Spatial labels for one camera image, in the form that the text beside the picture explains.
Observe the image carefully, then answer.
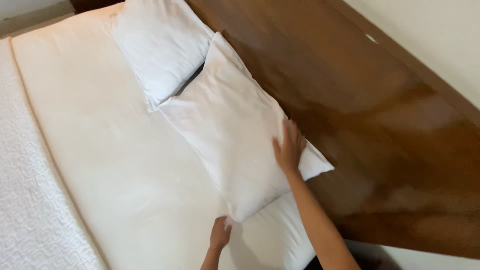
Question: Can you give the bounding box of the person's right hand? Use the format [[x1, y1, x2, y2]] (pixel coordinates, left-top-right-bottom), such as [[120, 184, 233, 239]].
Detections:
[[272, 119, 308, 176]]

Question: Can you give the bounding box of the person's left hand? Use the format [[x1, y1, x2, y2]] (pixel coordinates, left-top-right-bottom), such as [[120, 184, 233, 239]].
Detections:
[[209, 215, 233, 251]]

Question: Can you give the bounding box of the large white pillow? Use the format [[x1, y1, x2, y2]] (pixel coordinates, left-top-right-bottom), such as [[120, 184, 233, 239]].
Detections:
[[158, 31, 335, 223]]

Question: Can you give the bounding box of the white bed sheet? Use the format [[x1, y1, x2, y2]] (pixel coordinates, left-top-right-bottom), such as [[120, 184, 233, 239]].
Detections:
[[10, 2, 316, 270]]

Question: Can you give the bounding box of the brown wooden headboard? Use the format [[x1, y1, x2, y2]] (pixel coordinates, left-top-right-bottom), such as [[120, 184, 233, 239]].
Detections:
[[69, 0, 480, 259]]

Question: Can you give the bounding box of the small white pillow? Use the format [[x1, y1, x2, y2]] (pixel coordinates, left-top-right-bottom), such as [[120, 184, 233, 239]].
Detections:
[[111, 0, 215, 112]]

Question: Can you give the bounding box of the white textured bed cover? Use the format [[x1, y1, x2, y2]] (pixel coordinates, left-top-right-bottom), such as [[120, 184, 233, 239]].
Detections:
[[0, 37, 107, 270]]

